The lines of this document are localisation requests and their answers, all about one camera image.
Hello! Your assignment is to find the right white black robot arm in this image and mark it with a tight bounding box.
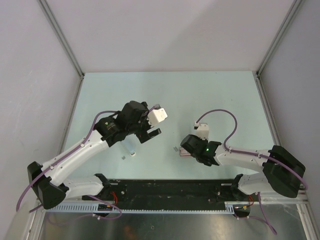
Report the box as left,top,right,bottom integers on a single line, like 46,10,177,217
180,134,306,201

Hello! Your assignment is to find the small light blue stapler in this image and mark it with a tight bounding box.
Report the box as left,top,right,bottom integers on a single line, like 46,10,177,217
123,139,136,157

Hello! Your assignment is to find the grey slotted cable duct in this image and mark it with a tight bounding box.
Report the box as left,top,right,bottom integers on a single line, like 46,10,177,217
44,201,236,215

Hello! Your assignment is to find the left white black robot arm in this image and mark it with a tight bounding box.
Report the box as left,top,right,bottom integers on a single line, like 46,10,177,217
27,100,168,210

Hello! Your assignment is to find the aluminium frame rail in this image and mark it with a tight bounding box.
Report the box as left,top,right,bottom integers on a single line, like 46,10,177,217
36,181,307,204

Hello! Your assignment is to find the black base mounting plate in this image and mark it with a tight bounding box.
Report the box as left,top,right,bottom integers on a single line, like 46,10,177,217
94,179,258,202

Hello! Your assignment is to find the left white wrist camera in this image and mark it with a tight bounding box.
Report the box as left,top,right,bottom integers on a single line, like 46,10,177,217
147,107,168,127

